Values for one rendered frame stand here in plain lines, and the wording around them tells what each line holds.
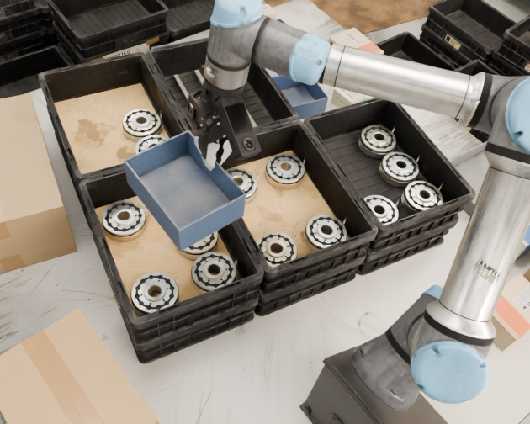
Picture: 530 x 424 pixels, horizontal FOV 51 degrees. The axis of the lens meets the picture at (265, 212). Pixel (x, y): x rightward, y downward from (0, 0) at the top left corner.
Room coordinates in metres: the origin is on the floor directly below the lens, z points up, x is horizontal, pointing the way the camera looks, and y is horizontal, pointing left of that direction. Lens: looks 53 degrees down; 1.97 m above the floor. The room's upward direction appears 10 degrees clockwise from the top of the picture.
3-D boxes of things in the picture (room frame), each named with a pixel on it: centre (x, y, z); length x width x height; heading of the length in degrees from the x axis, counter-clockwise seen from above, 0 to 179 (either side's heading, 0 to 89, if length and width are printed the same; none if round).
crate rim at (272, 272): (0.85, -0.04, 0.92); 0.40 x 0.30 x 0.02; 34
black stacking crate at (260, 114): (1.18, 0.19, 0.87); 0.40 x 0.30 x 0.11; 34
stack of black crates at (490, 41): (2.48, -0.85, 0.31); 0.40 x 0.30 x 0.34; 45
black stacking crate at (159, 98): (1.01, 0.43, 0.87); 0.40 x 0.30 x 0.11; 34
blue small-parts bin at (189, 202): (0.66, 0.16, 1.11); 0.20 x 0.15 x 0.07; 46
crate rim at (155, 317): (0.69, 0.21, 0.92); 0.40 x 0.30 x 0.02; 34
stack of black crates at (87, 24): (1.92, 0.78, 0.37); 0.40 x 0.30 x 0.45; 135
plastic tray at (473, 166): (1.20, -0.66, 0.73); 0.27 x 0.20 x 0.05; 133
